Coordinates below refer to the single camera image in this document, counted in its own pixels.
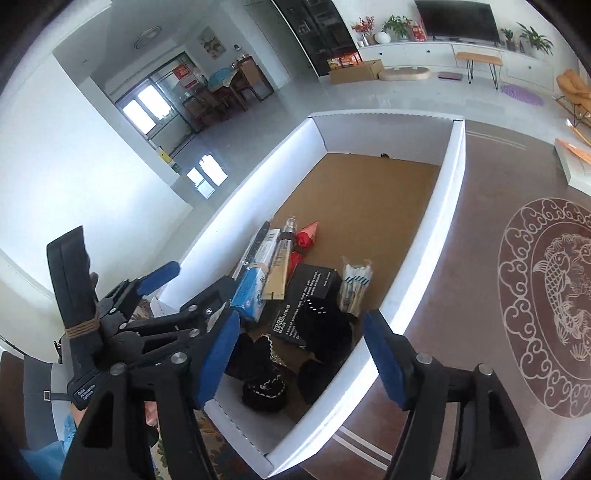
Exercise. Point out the black flat television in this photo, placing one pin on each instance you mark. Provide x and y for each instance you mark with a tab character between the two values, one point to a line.
459	20

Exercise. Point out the packet of white sticks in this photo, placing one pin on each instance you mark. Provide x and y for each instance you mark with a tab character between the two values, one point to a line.
355	282

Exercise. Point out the dark glass display cabinet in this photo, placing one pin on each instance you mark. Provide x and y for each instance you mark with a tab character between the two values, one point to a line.
319	29

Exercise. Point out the red flowers in white vase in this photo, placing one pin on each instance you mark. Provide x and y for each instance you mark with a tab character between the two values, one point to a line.
365	28

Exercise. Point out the black lace-trimmed sock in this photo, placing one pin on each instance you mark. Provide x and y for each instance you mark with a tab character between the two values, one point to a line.
263	388

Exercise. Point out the blue tissue packet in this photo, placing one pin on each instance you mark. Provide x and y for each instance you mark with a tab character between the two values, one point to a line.
248	299

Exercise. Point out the orange lounge chair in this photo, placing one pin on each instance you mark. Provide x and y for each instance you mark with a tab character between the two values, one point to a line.
575	97

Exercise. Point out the person's left hand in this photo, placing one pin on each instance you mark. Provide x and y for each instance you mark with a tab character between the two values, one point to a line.
75	417

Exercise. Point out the phone case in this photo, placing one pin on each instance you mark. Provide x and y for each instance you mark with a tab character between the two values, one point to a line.
250	251

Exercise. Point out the purple floor mat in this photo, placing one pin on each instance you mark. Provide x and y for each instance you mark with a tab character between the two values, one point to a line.
522	94

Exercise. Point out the green potted plant right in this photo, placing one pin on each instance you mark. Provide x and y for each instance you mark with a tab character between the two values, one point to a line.
539	43

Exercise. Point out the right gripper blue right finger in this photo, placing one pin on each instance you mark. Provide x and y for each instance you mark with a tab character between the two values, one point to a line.
490	441

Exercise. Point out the brown cardboard box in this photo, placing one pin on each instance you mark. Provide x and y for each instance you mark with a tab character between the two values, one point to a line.
365	71

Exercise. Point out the black rectangular box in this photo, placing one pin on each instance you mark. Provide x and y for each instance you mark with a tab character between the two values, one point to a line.
308	281

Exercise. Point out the white tv cabinet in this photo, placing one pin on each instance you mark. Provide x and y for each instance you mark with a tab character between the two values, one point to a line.
516	68

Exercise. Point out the small potted plant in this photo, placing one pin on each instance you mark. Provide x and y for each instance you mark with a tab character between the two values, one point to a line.
509	38

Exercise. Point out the green plant left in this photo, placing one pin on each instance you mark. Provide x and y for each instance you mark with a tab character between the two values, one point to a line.
399	27

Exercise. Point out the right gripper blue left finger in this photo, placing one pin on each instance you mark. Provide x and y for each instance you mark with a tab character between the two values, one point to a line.
180	377

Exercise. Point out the white flat carton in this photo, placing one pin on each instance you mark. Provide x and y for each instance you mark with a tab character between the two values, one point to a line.
573	152

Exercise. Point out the red snack packet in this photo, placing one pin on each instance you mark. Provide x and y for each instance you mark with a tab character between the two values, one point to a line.
304	240

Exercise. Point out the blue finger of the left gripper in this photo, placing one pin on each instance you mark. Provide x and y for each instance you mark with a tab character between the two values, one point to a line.
194	314
120	303

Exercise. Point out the white cardboard storage box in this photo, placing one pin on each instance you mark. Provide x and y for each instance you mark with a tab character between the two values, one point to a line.
383	185

